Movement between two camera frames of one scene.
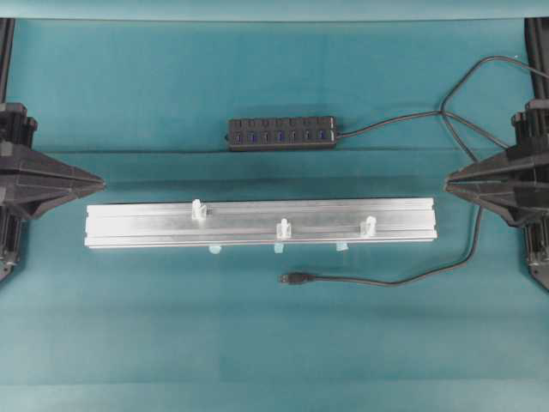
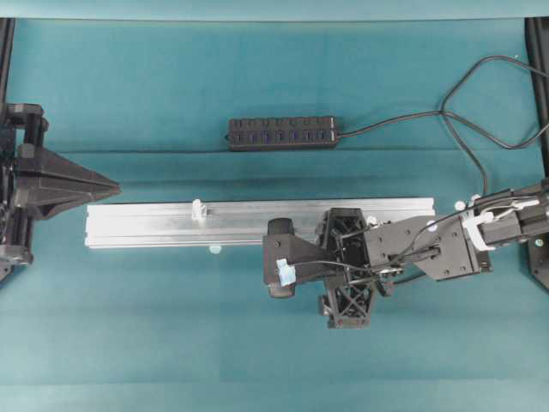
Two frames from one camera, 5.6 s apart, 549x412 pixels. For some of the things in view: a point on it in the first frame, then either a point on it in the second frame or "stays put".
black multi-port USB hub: x=281 y=133 stays put
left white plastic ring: x=198 y=211 stays put
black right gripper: x=526 y=162 -> x=341 y=233
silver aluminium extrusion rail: x=262 y=222 stays put
